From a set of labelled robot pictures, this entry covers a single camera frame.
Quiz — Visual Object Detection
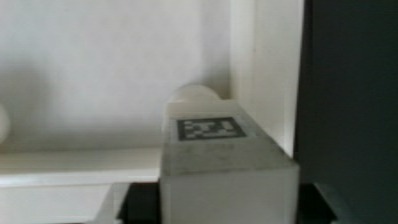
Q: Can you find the white leg with tag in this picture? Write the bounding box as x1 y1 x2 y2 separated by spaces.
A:
159 85 298 224

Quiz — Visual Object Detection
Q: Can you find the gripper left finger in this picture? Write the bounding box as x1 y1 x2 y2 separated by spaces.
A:
86 182 159 224

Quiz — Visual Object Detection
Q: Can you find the white square tabletop part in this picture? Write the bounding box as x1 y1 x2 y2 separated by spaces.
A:
0 0 303 224

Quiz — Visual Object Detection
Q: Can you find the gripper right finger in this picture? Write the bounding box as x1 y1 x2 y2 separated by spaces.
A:
296 183 337 224

